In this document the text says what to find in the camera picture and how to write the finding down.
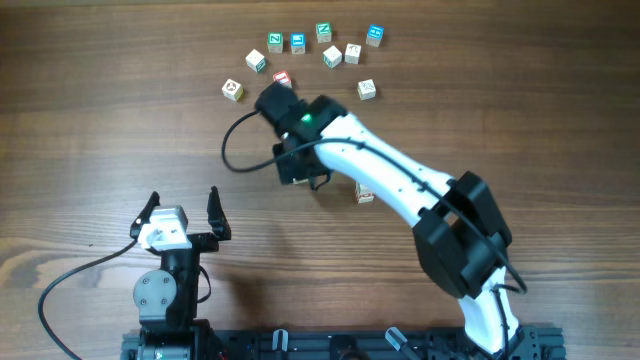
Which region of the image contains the black camera cable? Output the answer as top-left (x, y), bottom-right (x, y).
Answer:
top-left (220, 110), bottom-right (529, 356)
top-left (37, 239), bottom-right (139, 360)

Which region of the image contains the green N block left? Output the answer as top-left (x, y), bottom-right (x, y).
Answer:
top-left (267, 32), bottom-right (284, 53)

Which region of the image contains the black right camera cable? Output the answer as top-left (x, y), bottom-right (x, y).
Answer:
top-left (220, 110), bottom-right (529, 356)

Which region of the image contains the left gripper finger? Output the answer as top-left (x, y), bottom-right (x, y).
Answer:
top-left (207, 186), bottom-right (232, 241)
top-left (129, 191), bottom-right (160, 239)

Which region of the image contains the green N block right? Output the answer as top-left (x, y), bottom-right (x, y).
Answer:
top-left (315, 22), bottom-right (332, 43)

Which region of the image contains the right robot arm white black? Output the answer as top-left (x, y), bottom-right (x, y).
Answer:
top-left (255, 82), bottom-right (527, 357)

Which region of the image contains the black left camera cable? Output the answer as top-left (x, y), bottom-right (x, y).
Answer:
top-left (37, 239), bottom-right (139, 360)

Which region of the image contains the blue block far right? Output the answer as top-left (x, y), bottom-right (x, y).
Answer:
top-left (366, 24), bottom-right (384, 47)

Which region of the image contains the blue top block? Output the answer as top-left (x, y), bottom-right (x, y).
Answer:
top-left (290, 33), bottom-right (306, 54)

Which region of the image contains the red top block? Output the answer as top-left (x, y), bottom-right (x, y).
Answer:
top-left (273, 70), bottom-right (293, 88)

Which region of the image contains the white block number two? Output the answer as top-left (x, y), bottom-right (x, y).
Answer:
top-left (344, 43), bottom-right (361, 64)

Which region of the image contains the white block yellow C side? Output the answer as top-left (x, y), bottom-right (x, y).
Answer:
top-left (357, 79), bottom-right (377, 100)

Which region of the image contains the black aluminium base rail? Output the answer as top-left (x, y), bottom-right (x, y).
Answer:
top-left (121, 325), bottom-right (566, 360)

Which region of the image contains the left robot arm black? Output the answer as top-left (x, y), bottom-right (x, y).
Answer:
top-left (120, 186), bottom-right (231, 360)

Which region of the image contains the white block green N side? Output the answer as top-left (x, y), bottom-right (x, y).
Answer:
top-left (323, 45), bottom-right (343, 69)

